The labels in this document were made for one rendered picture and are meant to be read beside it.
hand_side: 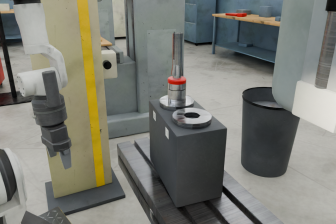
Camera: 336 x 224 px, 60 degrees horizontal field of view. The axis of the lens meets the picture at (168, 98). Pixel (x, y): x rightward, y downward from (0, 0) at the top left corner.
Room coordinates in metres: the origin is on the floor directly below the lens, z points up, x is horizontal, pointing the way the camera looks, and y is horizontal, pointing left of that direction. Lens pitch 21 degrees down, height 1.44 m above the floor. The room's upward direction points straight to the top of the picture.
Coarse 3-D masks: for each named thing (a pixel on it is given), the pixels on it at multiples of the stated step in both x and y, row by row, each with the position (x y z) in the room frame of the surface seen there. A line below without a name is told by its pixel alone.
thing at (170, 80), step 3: (168, 78) 0.70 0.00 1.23; (171, 78) 0.70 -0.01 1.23; (180, 78) 0.70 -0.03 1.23; (183, 78) 0.70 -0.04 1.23; (168, 81) 0.69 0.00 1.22; (171, 81) 0.68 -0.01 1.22; (174, 81) 0.68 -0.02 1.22; (177, 81) 0.68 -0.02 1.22; (180, 81) 0.68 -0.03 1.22; (183, 81) 0.69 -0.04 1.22; (177, 84) 0.68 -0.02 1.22
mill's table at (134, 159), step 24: (120, 144) 0.82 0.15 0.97; (144, 144) 0.82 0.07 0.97; (144, 168) 0.69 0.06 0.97; (144, 192) 0.60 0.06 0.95; (240, 192) 0.59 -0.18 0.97; (168, 216) 0.51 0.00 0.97; (192, 216) 0.51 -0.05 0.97; (216, 216) 0.52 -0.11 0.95; (240, 216) 0.51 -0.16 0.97; (264, 216) 0.51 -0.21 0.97
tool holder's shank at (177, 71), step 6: (174, 36) 0.70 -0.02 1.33; (180, 36) 0.69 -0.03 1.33; (174, 42) 0.69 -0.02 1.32; (180, 42) 0.69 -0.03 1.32; (174, 48) 0.69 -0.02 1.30; (180, 48) 0.69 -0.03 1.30; (174, 54) 0.69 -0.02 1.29; (180, 54) 0.69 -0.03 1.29; (174, 60) 0.69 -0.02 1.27; (180, 60) 0.69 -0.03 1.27; (174, 66) 0.69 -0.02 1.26; (180, 66) 0.69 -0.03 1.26; (174, 72) 0.69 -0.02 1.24; (180, 72) 0.69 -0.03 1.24; (174, 78) 0.69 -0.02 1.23
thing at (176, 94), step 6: (168, 84) 0.69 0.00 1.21; (174, 84) 0.68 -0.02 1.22; (180, 84) 0.68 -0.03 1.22; (168, 90) 0.69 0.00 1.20; (174, 90) 0.68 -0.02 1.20; (180, 90) 0.68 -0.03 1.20; (168, 96) 0.69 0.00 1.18; (174, 96) 0.68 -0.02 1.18; (180, 96) 0.68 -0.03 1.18; (174, 102) 0.68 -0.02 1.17; (180, 102) 0.68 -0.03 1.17
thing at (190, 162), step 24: (168, 120) 0.61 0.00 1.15; (192, 120) 0.58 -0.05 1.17; (216, 120) 0.61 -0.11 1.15; (168, 144) 0.58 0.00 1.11; (192, 144) 0.54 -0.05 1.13; (216, 144) 0.56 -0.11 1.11; (168, 168) 0.58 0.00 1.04; (192, 168) 0.54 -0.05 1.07; (216, 168) 0.56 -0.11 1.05; (168, 192) 0.58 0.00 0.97; (192, 192) 0.54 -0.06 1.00; (216, 192) 0.57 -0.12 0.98
